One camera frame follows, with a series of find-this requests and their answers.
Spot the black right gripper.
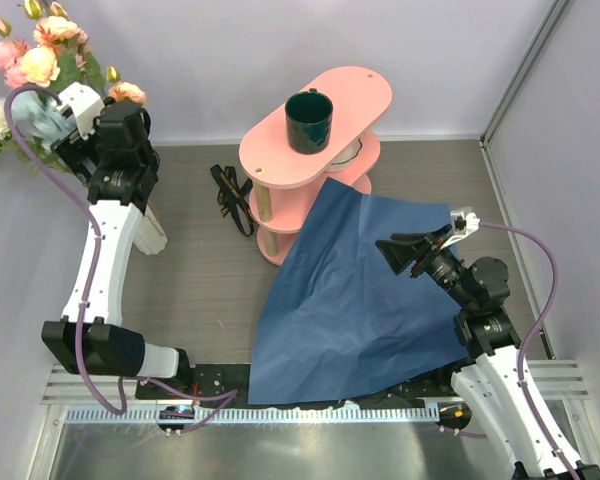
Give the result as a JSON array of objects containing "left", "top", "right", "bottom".
[{"left": 376, "top": 223, "right": 475, "bottom": 309}]

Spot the pink three-tier wooden shelf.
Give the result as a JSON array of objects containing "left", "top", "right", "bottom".
[{"left": 239, "top": 66, "right": 392, "bottom": 266}]

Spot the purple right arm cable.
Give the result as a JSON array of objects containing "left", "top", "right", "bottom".
[{"left": 477, "top": 221, "right": 581, "bottom": 480}]

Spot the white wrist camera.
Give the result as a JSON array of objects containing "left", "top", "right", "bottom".
[
  {"left": 56, "top": 82, "right": 105, "bottom": 139},
  {"left": 444, "top": 207, "right": 480, "bottom": 247}
]

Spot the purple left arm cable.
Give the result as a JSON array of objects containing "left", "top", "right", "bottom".
[{"left": 4, "top": 84, "right": 239, "bottom": 434}]

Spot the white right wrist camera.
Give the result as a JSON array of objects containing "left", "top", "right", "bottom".
[{"left": 444, "top": 207, "right": 480, "bottom": 247}]

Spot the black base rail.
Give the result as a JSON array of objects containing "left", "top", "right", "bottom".
[{"left": 163, "top": 364, "right": 456, "bottom": 410}]

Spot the blue wrapping paper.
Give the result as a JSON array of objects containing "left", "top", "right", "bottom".
[{"left": 248, "top": 180, "right": 467, "bottom": 405}]

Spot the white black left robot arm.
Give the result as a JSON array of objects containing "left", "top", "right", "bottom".
[{"left": 41, "top": 100, "right": 193, "bottom": 399}]

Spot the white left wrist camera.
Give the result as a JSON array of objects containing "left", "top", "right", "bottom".
[{"left": 56, "top": 82, "right": 105, "bottom": 139}]

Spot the dark green cup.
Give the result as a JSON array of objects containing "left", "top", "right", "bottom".
[{"left": 284, "top": 88, "right": 333, "bottom": 155}]

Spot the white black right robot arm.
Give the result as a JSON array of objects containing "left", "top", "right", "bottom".
[{"left": 375, "top": 214, "right": 600, "bottom": 479}]

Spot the right aluminium frame post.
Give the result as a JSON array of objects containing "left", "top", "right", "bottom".
[{"left": 479, "top": 0, "right": 576, "bottom": 146}]

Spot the black ribbon gold lettering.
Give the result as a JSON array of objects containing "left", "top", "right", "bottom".
[{"left": 210, "top": 164, "right": 256, "bottom": 238}]

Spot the white ribbed ceramic vase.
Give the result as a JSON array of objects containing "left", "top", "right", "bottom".
[{"left": 134, "top": 204, "right": 168, "bottom": 255}]

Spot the white slotted cable duct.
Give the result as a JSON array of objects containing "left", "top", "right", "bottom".
[{"left": 64, "top": 402, "right": 439, "bottom": 425}]

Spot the white bowl on shelf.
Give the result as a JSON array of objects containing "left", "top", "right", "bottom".
[{"left": 325, "top": 137, "right": 363, "bottom": 172}]

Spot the artificial flower bunch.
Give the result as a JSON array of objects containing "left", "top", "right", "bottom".
[{"left": 11, "top": 91, "right": 76, "bottom": 152}]

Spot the peach rose stem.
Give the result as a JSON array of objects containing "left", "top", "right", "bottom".
[
  {"left": 106, "top": 66, "right": 147, "bottom": 106},
  {"left": 20, "top": 1, "right": 84, "bottom": 87}
]

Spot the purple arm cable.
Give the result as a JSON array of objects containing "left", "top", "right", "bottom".
[
  {"left": 4, "top": 84, "right": 239, "bottom": 434},
  {"left": 477, "top": 221, "right": 581, "bottom": 480}
]

